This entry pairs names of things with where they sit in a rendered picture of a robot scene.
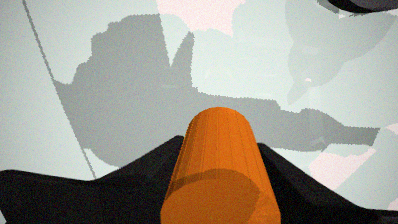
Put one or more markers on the orange cylinder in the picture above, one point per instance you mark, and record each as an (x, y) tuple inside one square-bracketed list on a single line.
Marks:
[(219, 176)]

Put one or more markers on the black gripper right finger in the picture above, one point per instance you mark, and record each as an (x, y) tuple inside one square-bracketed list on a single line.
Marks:
[(303, 200)]

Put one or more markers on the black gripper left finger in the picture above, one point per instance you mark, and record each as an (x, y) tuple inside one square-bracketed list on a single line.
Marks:
[(133, 194)]

